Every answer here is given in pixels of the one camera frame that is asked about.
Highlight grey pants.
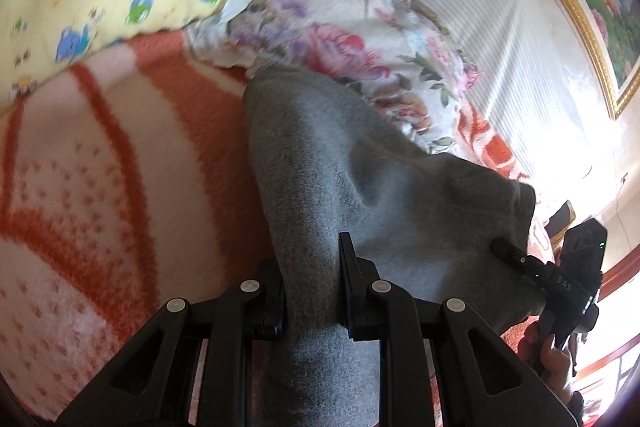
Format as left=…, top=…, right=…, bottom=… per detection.
left=243, top=66, right=547, bottom=427

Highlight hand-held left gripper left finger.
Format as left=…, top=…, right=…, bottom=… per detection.
left=54, top=257, right=287, bottom=427

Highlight person's right hand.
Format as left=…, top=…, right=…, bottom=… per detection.
left=516, top=321, right=577, bottom=404

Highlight floral print pillow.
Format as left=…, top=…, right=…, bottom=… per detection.
left=187, top=0, right=483, bottom=156

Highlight red wooden bed frame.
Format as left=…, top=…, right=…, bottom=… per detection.
left=575, top=252, right=640, bottom=383

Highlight orange and white blanket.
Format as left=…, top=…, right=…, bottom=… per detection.
left=0, top=32, right=557, bottom=427

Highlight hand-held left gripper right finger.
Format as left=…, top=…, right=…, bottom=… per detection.
left=338, top=232, right=576, bottom=427

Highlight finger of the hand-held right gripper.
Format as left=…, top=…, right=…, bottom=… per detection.
left=492, top=237, right=557, bottom=289

